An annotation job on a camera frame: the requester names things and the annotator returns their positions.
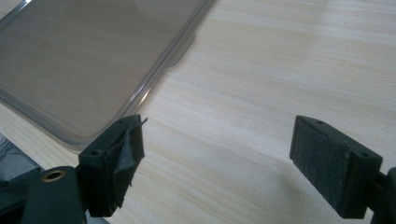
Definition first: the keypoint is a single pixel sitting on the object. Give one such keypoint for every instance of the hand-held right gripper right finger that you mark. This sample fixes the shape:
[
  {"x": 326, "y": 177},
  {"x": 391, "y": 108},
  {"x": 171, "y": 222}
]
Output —
[{"x": 330, "y": 165}]

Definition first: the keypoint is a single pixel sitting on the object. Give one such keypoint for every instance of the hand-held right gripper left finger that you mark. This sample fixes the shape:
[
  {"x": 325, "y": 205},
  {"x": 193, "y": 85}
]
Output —
[{"x": 106, "y": 168}]

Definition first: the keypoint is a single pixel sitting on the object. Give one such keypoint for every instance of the clear grey plastic lid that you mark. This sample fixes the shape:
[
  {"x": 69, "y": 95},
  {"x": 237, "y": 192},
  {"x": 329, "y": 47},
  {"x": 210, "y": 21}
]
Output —
[{"x": 77, "y": 65}]

